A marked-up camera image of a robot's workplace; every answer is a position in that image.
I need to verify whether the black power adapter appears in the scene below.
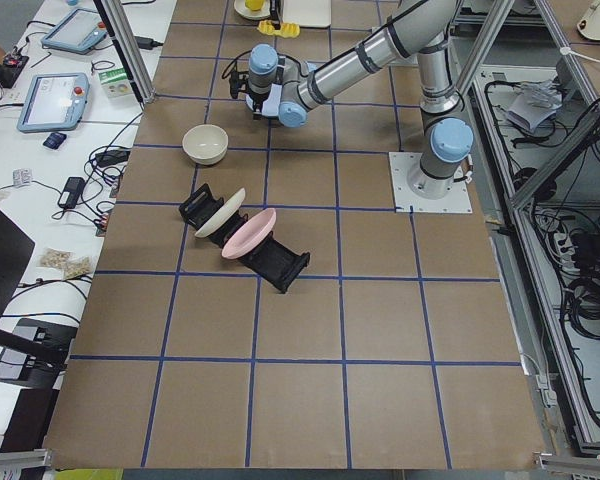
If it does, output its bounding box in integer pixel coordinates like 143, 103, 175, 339
57, 176, 86, 210

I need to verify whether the black dish rack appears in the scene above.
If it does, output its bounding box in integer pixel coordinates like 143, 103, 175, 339
178, 184, 310, 294

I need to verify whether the green white box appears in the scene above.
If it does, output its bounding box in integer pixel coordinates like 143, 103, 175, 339
98, 68, 133, 98

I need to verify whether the white tray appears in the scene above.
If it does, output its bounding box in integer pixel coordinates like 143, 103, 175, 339
282, 0, 332, 28

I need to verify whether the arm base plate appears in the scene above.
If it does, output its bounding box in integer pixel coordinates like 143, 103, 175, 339
388, 152, 473, 215

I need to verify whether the pink plate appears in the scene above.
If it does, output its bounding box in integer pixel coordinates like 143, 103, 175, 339
221, 208, 277, 259

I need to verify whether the cream plate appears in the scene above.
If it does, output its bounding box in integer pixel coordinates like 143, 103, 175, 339
195, 188, 246, 238

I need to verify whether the cream bowl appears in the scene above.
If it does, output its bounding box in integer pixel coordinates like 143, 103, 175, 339
182, 124, 229, 166

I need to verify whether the near teach pendant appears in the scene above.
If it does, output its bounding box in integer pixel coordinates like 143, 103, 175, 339
17, 72, 90, 133

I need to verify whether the white plate with lemon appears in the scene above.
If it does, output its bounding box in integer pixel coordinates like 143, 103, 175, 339
233, 0, 269, 21

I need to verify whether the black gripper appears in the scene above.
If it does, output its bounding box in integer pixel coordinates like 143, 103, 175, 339
269, 0, 282, 29
228, 59, 285, 119

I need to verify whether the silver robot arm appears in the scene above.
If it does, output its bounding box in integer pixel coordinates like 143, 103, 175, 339
222, 0, 474, 200

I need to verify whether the small dark blue pouch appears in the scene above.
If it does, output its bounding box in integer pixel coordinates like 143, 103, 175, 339
43, 132, 67, 150

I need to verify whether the aluminium frame post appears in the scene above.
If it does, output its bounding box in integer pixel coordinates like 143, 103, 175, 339
94, 0, 155, 105

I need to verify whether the yellow lemon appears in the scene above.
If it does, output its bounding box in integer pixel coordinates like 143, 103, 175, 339
245, 0, 265, 12

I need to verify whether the teach pendant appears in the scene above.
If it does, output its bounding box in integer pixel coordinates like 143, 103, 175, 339
41, 8, 107, 54
17, 72, 90, 133

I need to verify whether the far teach pendant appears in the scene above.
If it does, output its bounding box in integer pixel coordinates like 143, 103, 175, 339
41, 8, 107, 54

